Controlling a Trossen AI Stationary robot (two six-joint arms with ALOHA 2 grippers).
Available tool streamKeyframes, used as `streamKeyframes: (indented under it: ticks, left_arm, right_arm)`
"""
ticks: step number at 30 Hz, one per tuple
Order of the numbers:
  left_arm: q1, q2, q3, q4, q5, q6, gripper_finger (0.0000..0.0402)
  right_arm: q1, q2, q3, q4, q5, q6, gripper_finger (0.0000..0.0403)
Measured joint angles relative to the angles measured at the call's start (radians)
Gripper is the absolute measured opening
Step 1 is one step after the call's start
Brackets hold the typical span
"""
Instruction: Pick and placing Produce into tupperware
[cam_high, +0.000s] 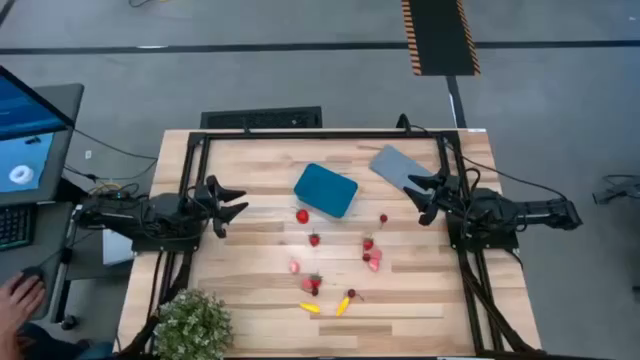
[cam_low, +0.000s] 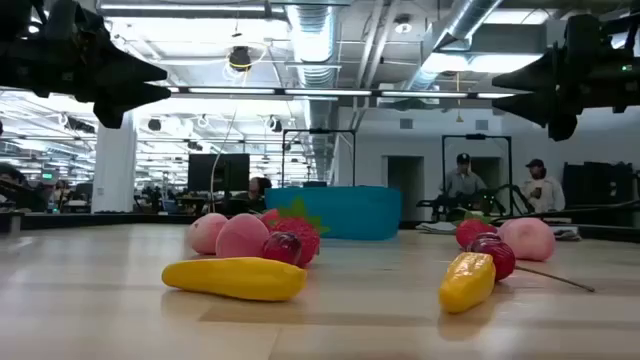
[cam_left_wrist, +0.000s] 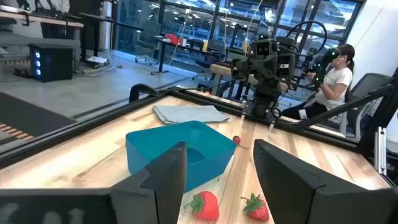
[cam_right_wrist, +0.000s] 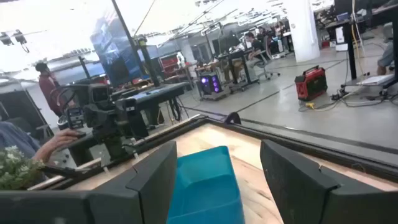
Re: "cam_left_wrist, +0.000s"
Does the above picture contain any grey office chair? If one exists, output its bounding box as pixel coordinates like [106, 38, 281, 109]
[338, 73, 393, 142]
[134, 20, 163, 67]

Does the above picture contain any black orange striped floor mat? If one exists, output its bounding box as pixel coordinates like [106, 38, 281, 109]
[0, 91, 77, 147]

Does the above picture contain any person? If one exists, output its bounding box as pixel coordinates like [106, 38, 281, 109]
[281, 44, 356, 121]

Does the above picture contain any black aluminium table frame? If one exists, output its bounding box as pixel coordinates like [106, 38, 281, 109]
[0, 67, 398, 175]

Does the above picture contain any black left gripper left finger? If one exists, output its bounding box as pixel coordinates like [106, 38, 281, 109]
[110, 141, 188, 224]

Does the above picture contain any black standing desk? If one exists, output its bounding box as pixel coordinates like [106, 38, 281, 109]
[68, 0, 144, 68]

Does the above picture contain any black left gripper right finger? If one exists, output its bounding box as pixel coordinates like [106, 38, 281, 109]
[253, 139, 398, 224]

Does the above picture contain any wooden workbench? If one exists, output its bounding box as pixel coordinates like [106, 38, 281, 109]
[210, 63, 290, 96]

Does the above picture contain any teal plastic container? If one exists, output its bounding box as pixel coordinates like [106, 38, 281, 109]
[125, 120, 238, 193]

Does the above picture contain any red bag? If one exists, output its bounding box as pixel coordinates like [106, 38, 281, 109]
[164, 33, 184, 46]

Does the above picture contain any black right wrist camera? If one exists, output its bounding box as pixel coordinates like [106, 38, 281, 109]
[254, 32, 278, 57]

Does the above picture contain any grey folded cloth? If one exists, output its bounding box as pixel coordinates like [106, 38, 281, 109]
[152, 105, 230, 125]

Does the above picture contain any wooden top desk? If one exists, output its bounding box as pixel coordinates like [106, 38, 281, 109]
[0, 11, 85, 80]

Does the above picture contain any black computer tower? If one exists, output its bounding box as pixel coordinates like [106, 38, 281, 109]
[29, 45, 74, 83]

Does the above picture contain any dark red toy cherry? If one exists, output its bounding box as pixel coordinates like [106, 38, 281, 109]
[232, 135, 249, 149]

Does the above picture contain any large red toy strawberry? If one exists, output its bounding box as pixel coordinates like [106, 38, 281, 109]
[183, 190, 220, 221]

